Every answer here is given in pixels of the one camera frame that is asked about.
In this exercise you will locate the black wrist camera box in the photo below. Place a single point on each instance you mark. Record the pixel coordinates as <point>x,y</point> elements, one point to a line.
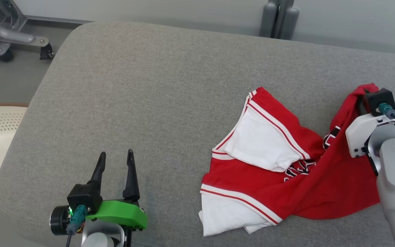
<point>84,197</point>
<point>377,97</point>

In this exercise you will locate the grey partition post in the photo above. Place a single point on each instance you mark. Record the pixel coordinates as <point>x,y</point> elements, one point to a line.
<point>281,17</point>

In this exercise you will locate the grey cylinder post cap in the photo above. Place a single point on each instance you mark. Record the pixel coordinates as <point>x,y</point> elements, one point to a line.
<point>267,20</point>
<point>290,24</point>

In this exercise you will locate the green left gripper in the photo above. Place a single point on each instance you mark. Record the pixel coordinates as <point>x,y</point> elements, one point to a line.
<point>122,212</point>

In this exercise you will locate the red white number jersey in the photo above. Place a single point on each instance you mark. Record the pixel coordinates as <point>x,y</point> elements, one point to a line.
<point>321,192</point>

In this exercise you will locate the grey metal stand frame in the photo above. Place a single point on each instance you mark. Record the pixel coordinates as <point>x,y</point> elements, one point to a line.
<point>9,34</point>

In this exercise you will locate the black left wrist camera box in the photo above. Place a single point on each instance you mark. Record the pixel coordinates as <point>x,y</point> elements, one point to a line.
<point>84,197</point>

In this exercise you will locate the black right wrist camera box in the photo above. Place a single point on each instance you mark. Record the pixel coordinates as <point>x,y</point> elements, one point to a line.
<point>377,97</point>

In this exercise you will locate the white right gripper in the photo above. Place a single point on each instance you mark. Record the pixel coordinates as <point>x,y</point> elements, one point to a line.
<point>358,137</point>

